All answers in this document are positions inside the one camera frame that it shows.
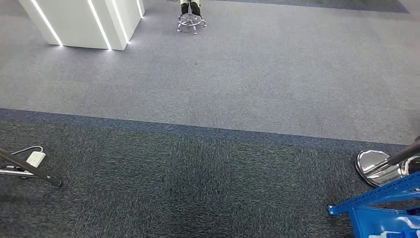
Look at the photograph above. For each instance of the blue metal shelf rack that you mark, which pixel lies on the blue metal shelf rack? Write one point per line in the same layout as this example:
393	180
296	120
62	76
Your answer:
377	220

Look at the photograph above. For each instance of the white power strip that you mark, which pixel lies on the white power strip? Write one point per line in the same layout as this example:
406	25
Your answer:
35	159

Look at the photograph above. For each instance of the person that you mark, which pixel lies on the person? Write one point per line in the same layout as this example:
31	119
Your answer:
196	8

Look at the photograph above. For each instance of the white lit display block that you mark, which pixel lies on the white lit display block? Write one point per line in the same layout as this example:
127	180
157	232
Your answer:
75	23

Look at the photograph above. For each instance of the chrome five-leg stool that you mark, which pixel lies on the chrome five-leg stool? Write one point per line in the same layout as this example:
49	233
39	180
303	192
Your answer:
192	21

